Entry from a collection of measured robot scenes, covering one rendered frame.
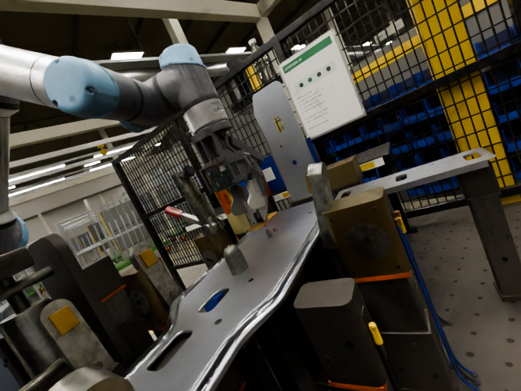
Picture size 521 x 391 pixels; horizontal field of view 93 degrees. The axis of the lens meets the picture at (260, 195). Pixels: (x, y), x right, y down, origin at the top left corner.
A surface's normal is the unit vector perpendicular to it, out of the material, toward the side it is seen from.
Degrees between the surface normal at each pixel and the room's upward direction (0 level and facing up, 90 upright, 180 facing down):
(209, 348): 0
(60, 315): 78
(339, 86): 90
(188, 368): 0
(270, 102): 90
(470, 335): 0
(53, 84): 90
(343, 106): 90
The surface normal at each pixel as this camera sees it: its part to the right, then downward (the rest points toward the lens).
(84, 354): 0.69, -0.48
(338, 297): -0.42, -0.90
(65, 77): -0.14, 0.21
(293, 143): -0.44, 0.33
